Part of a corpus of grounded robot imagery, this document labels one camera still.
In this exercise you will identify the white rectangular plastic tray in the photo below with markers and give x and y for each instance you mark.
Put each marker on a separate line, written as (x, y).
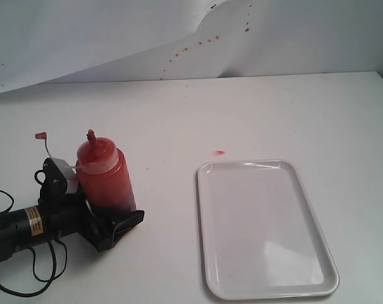
(259, 234)

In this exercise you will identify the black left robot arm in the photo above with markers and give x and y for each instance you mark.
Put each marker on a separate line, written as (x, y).
(23, 229)

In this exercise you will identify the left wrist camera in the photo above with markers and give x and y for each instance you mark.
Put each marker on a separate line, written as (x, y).
(58, 182)

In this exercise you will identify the red ketchup squeeze bottle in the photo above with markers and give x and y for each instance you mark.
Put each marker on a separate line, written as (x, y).
(103, 176)

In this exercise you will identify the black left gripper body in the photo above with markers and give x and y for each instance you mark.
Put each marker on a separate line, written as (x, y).
(66, 214)

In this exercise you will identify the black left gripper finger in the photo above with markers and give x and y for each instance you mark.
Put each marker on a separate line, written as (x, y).
(122, 226)

